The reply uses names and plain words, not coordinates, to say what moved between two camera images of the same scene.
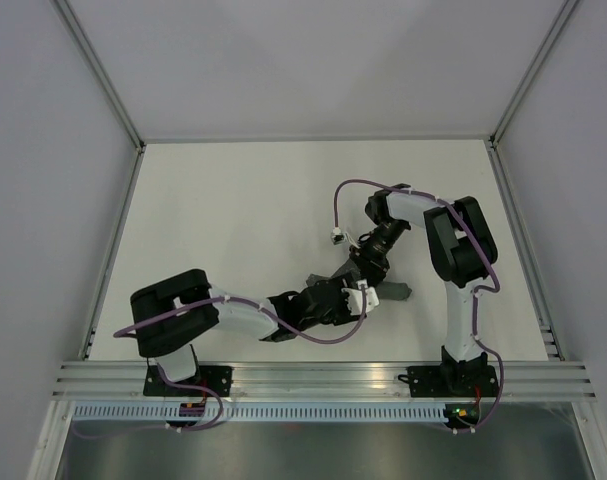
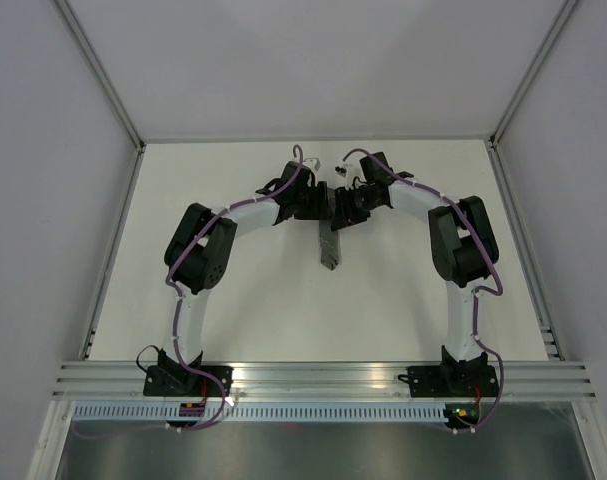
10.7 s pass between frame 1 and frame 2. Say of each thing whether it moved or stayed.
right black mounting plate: stayed
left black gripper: moved
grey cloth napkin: moved
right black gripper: moved
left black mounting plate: stayed
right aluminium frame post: stayed
